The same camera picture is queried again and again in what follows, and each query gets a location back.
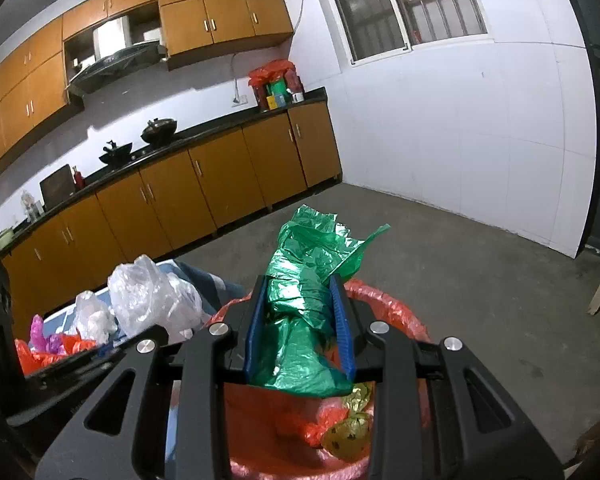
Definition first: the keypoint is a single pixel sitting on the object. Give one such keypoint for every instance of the wooden base cabinets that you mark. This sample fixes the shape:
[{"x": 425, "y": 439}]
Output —
[{"x": 260, "y": 160}]

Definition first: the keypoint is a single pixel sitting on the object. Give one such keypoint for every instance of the red bottle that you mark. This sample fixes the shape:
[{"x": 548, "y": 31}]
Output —
[{"x": 79, "y": 179}]

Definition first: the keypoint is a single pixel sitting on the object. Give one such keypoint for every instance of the pink purple plastic wrapper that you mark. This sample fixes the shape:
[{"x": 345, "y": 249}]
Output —
[{"x": 39, "y": 332}]

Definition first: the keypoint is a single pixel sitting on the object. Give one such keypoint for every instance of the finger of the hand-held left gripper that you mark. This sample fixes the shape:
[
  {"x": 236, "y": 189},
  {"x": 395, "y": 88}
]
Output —
[{"x": 55, "y": 385}]

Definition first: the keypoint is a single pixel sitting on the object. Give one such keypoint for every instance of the barred window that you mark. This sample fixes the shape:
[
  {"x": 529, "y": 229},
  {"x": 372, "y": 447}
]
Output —
[{"x": 370, "y": 10}]

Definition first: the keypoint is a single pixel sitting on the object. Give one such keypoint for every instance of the white cup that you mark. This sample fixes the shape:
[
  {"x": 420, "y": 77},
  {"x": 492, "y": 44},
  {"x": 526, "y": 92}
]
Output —
[{"x": 297, "y": 97}]

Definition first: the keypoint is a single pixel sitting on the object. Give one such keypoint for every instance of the glass jar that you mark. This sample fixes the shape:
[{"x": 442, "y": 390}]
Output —
[{"x": 28, "y": 205}]

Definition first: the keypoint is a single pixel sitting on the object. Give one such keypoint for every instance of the black kitchen countertop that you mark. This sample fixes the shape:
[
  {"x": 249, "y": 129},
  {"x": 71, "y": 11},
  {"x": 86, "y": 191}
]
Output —
[{"x": 215, "y": 126}]

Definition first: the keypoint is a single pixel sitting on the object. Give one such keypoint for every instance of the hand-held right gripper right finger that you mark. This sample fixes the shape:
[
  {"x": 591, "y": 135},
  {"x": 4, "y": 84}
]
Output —
[{"x": 342, "y": 330}]

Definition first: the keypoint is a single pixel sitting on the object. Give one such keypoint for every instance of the black wok with lid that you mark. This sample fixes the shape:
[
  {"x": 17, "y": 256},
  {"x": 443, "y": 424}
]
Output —
[{"x": 157, "y": 132}]

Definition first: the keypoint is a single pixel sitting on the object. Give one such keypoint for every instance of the blue white striped table cover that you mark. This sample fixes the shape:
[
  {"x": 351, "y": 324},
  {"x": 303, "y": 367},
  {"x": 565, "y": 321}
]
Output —
[{"x": 215, "y": 287}]

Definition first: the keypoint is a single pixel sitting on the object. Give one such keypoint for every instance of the green plastic bag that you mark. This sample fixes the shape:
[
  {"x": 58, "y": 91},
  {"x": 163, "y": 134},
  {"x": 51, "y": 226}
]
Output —
[{"x": 300, "y": 350}]

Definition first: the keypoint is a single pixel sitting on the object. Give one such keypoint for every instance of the small clear plastic bag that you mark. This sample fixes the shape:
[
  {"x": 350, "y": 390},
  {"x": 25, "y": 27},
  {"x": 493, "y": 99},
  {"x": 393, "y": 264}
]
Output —
[{"x": 92, "y": 317}]

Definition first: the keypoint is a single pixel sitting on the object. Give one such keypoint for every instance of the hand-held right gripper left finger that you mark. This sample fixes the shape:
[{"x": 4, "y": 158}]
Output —
[{"x": 256, "y": 330}]

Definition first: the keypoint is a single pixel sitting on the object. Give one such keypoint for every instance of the black range hood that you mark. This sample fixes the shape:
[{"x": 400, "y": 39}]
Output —
[{"x": 115, "y": 62}]

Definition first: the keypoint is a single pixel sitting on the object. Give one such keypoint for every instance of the white wall socket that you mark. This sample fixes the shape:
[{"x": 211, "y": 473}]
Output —
[{"x": 238, "y": 100}]

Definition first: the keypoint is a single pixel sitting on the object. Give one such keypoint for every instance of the green enamel pot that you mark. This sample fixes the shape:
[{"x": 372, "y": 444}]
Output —
[{"x": 2, "y": 240}]

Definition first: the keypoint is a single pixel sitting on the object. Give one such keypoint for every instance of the red plastic bag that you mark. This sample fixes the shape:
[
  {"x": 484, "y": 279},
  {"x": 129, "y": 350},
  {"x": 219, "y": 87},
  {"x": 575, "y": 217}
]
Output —
[{"x": 272, "y": 69}]

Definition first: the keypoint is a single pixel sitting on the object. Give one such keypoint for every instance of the bin with red plastic liner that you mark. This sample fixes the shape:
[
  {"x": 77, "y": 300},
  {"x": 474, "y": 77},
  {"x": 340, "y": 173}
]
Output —
[{"x": 280, "y": 420}]

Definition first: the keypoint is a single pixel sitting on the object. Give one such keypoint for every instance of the gold foil wrapper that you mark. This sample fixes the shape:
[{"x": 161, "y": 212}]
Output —
[
  {"x": 357, "y": 397},
  {"x": 347, "y": 437}
]

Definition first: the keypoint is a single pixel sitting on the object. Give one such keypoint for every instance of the green box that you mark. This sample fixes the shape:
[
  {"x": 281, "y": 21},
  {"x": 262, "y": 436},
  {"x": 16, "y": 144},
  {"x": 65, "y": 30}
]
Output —
[{"x": 277, "y": 92}]

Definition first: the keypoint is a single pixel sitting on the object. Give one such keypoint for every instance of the brown cutting board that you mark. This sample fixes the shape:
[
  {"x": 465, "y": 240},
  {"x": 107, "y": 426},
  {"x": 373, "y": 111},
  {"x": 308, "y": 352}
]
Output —
[{"x": 56, "y": 185}]

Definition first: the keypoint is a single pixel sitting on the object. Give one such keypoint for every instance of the large clear plastic bag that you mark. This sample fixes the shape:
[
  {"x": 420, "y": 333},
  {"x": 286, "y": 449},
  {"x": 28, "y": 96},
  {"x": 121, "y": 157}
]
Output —
[{"x": 145, "y": 295}]

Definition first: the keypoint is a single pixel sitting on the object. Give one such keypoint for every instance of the orange plastic bag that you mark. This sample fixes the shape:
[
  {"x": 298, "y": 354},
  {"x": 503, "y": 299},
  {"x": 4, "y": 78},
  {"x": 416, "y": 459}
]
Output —
[{"x": 35, "y": 360}]

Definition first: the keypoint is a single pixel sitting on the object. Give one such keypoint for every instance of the wooden wall cabinets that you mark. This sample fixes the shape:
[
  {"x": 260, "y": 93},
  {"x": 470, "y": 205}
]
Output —
[{"x": 220, "y": 15}]

